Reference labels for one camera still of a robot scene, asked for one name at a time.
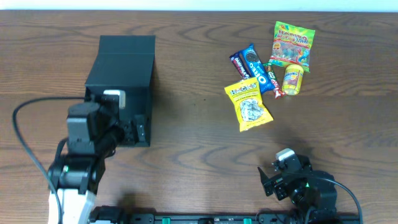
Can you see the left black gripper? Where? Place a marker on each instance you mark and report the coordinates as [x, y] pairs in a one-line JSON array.
[[137, 131]]

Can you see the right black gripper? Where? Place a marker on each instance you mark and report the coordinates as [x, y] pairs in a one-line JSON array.
[[275, 183]]

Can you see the black gift box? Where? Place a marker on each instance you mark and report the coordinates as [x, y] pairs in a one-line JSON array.
[[124, 62]]

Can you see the blue Oreo cookie pack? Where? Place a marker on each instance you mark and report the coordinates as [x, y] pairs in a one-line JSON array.
[[256, 69]]

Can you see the Haribo gummy candy bag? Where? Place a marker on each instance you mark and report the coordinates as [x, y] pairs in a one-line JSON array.
[[291, 45]]

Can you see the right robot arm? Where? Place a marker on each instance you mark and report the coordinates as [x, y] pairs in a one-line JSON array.
[[312, 192]]

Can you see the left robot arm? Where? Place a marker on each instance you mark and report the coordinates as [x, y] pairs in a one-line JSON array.
[[95, 129]]

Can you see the yellow Hacks candy bag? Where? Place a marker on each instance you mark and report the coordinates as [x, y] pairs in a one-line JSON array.
[[248, 105]]

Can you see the red KitKat bar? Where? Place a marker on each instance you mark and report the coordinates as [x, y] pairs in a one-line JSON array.
[[278, 93]]

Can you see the yellow Mentos bottle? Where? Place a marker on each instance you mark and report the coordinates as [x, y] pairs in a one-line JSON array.
[[292, 82]]

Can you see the purple Dairy Milk bar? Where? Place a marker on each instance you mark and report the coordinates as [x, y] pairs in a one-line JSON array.
[[238, 63]]

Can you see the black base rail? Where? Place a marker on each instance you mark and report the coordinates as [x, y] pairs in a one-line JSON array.
[[116, 215]]

